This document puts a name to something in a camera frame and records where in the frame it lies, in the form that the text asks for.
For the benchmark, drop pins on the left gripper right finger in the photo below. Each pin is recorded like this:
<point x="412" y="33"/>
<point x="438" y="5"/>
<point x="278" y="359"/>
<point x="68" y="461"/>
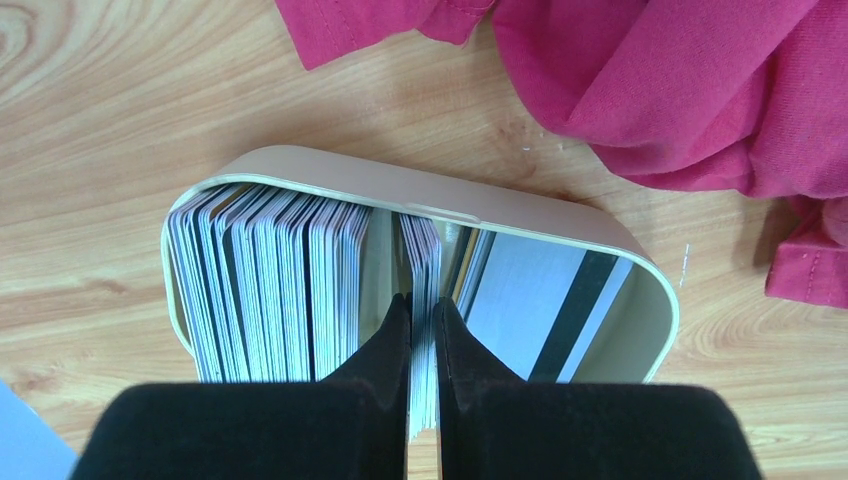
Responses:
<point x="495" y="425"/>

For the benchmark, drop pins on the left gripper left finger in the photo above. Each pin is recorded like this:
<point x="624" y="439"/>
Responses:
<point x="349" y="425"/>

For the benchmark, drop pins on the beige oval card box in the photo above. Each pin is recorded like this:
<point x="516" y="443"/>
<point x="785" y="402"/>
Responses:
<point x="644" y="328"/>

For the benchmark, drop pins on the magenta cloth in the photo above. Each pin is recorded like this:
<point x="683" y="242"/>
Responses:
<point x="748" y="96"/>

